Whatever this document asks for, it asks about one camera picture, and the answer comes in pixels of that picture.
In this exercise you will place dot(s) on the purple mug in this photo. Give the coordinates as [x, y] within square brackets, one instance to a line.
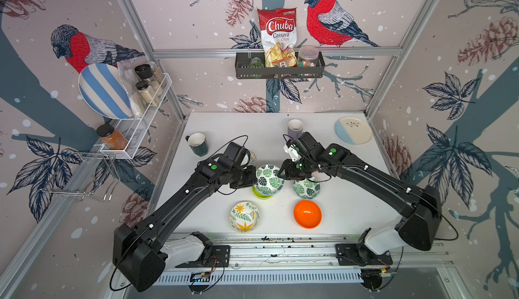
[295, 128]

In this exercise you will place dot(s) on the dark green mug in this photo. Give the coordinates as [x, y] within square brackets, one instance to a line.
[198, 144]

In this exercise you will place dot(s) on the beige spice jar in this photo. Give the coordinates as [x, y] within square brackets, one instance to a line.
[147, 93]

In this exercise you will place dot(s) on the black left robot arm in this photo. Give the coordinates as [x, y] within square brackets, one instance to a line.
[141, 253]

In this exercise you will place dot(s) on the blue cream plate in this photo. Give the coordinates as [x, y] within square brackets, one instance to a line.
[352, 130]

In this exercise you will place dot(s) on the red cassava chips bag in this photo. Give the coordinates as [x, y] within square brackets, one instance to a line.
[279, 36]

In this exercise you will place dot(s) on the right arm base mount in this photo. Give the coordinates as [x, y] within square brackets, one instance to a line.
[352, 255]

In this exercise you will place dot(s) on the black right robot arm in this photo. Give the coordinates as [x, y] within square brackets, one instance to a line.
[419, 208]

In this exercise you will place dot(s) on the large orange bowl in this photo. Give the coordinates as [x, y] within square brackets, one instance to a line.
[307, 214]

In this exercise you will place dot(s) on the black wall basket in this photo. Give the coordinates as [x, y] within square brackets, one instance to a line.
[244, 71]

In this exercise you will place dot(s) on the clear lidded candy jar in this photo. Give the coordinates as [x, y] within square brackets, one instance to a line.
[308, 57]

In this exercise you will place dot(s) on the green leaf bowl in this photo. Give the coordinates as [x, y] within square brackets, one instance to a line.
[307, 189]
[267, 176]

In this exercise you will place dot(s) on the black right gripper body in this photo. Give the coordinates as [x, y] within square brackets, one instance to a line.
[299, 169]

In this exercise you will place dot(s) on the green glass jar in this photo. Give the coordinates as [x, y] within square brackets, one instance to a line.
[256, 62]

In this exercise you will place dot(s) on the orange spice jar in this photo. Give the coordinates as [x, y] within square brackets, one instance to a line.
[111, 137]

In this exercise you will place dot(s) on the wire hook rack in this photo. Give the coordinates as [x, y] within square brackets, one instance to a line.
[96, 178]

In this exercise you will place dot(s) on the blue yellow patterned bowl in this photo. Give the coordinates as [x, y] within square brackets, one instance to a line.
[252, 159]

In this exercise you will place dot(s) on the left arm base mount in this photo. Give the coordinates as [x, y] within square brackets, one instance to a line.
[218, 255]

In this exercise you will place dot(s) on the yellow flower bowl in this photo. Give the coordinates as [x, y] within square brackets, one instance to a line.
[244, 217]

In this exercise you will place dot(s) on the lime green bowl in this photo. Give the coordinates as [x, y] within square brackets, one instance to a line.
[262, 192]

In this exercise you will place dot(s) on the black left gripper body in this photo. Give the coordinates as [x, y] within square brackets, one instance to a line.
[242, 176]

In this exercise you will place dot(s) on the black lid spice jar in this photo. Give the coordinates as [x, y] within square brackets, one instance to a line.
[146, 73]

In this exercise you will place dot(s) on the clear wall shelf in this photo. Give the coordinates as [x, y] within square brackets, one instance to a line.
[135, 128]

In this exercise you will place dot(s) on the blue striped plate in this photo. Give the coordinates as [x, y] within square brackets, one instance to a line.
[99, 86]

